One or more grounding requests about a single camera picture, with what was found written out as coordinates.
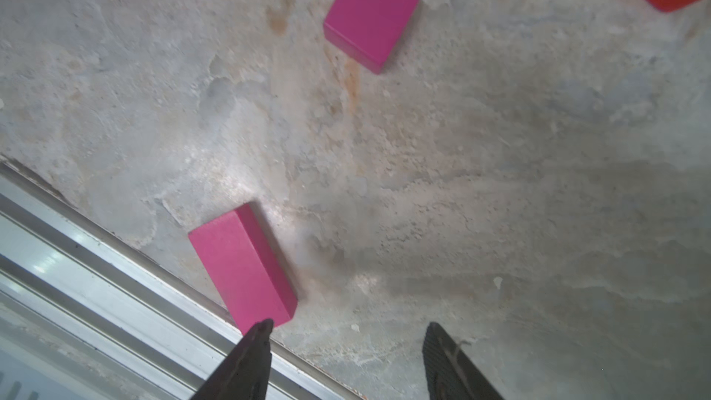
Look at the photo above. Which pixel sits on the aluminium front rail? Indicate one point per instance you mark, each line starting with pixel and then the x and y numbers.
pixel 85 316

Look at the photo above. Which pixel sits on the magenta rectangular block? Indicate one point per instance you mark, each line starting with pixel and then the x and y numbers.
pixel 236 253

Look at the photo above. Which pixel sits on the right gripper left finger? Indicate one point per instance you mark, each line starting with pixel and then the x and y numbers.
pixel 245 372

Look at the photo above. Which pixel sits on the small magenta square block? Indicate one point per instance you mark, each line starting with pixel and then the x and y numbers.
pixel 368 30

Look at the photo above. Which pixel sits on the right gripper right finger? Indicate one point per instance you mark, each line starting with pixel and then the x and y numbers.
pixel 450 374

